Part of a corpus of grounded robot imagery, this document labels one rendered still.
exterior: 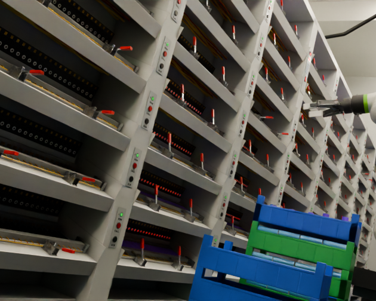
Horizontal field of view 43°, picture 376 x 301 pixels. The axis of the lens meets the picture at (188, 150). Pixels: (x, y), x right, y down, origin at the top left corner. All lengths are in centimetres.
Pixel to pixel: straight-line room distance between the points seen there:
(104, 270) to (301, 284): 62
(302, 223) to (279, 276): 33
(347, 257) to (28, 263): 86
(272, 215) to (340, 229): 20
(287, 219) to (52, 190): 68
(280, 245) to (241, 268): 31
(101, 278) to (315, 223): 65
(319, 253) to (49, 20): 96
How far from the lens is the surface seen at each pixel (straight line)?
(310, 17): 301
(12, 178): 119
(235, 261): 118
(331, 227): 145
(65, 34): 127
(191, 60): 176
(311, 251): 145
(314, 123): 354
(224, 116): 216
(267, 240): 147
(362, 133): 494
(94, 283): 148
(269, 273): 116
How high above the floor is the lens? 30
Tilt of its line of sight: 10 degrees up
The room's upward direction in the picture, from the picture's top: 14 degrees clockwise
